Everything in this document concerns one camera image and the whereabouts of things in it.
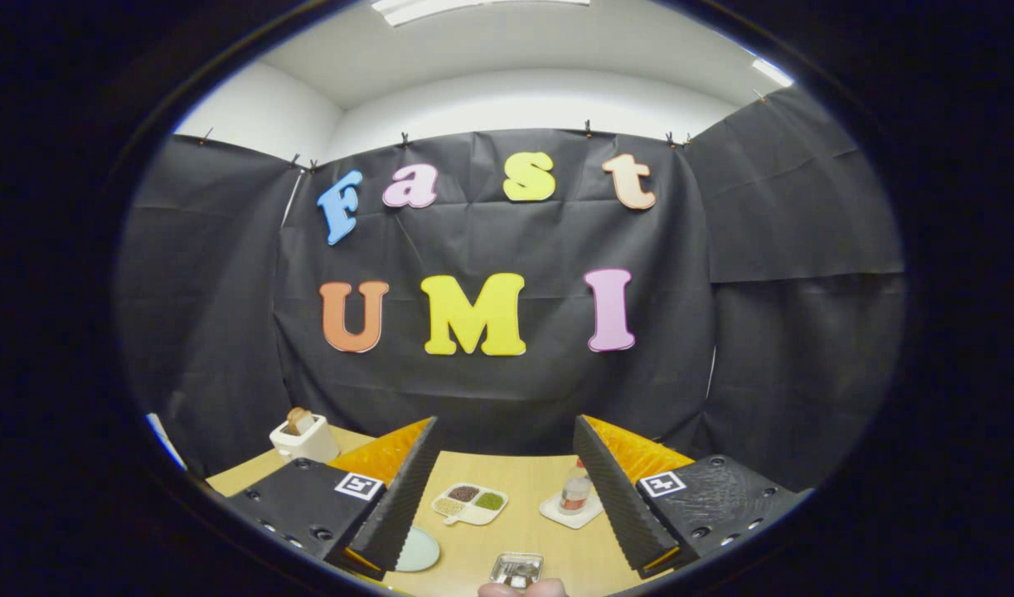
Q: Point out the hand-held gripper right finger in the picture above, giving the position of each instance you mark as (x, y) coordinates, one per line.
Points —
(618, 514)

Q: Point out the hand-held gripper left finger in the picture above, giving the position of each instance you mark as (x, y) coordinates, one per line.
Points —
(390, 514)

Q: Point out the light green plate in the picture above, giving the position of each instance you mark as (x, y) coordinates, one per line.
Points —
(419, 551)

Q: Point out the clear plastic bottle red cap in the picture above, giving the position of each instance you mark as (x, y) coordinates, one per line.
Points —
(574, 493)

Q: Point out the white square coaster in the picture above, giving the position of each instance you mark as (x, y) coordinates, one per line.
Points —
(556, 510)

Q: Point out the white divided dish with beans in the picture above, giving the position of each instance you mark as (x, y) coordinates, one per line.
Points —
(477, 516)

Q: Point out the white toaster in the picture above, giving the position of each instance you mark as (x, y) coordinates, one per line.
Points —
(308, 448)

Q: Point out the metal drain basket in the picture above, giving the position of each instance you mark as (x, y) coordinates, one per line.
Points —
(506, 568)

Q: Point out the toasted bread slice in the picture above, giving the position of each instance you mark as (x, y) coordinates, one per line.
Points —
(298, 420)

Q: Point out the small ceiling light panel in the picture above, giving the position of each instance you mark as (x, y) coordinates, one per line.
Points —
(773, 72)

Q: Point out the long ceiling light panel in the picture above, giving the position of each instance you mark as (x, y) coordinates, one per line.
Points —
(473, 8)

